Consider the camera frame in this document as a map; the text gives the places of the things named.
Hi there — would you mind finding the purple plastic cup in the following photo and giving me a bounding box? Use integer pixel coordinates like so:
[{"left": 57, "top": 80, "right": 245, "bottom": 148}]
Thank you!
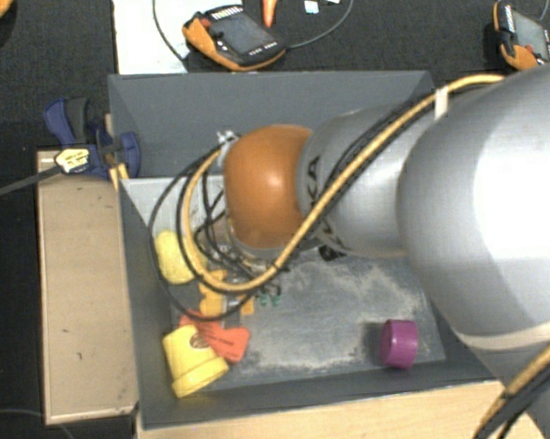
[{"left": 376, "top": 316, "right": 423, "bottom": 373}]

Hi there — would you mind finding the orange toy piece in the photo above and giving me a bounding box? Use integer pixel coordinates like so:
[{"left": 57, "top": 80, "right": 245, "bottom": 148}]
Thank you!
[{"left": 177, "top": 306, "right": 254, "bottom": 369}]

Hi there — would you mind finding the yellow plastic cup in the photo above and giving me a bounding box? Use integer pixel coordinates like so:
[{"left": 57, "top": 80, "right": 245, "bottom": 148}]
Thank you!
[{"left": 160, "top": 321, "right": 233, "bottom": 401}]

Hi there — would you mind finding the grey metal bin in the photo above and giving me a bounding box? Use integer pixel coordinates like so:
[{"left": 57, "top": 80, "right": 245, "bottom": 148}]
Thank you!
[{"left": 106, "top": 48, "right": 501, "bottom": 432}]

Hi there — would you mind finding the pale wood board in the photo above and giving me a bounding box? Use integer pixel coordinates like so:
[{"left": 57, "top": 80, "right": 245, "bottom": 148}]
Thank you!
[{"left": 25, "top": 144, "right": 141, "bottom": 426}]

